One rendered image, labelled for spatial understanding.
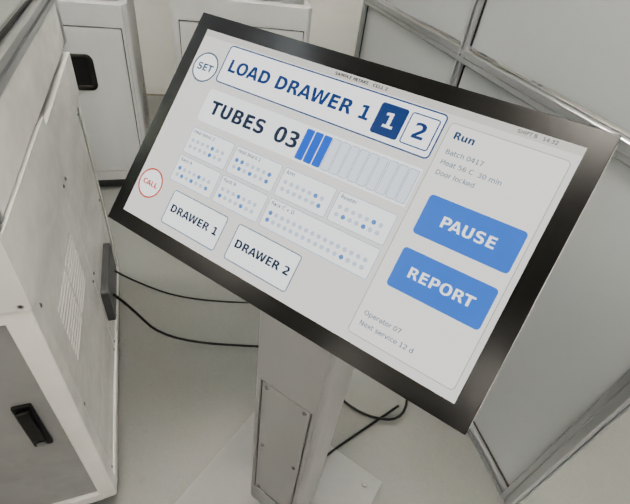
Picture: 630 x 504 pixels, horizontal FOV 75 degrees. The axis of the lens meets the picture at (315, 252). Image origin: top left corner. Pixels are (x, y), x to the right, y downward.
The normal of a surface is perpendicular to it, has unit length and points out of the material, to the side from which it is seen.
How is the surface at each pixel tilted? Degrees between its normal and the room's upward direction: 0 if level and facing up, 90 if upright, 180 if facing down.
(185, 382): 1
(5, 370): 90
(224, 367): 0
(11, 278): 90
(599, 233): 90
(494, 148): 50
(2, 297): 90
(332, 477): 5
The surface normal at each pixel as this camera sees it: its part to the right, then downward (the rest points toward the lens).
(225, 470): 0.05, -0.80
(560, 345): -0.97, 0.05
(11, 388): 0.33, 0.63
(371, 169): -0.34, -0.12
